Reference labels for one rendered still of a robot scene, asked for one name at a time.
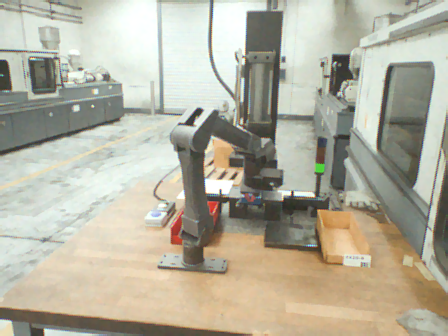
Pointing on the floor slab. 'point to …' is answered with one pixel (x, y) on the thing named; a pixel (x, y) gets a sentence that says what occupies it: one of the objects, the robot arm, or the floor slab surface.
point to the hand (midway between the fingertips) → (250, 199)
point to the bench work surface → (185, 325)
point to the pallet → (222, 173)
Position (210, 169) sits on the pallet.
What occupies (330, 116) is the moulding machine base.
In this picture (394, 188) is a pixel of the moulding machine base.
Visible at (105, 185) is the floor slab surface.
